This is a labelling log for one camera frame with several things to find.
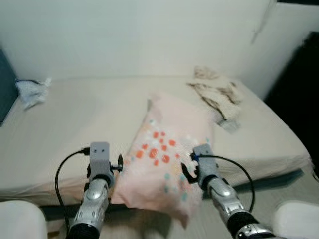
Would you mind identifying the pink patterned pillow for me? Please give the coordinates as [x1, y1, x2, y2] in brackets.
[111, 91, 216, 229]

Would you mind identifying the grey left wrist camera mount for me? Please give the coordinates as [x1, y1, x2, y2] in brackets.
[89, 142, 113, 180]

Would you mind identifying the bed with beige sheet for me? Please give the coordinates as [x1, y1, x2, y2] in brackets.
[0, 75, 312, 207]

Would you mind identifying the crumpled beige cloth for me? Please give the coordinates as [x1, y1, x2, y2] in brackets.
[187, 65, 244, 132]

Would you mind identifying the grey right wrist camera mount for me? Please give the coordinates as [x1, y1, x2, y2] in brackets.
[193, 144, 218, 187]

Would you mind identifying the teal upholstered headboard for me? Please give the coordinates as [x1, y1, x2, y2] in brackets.
[0, 47, 19, 126]

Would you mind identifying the crumpled white and blue cloth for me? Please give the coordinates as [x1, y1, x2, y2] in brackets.
[15, 77, 52, 110]

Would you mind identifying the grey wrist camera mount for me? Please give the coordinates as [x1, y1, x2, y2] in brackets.
[89, 142, 113, 180]
[193, 144, 218, 187]

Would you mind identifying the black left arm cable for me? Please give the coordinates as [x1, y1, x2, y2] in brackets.
[54, 147, 91, 237]

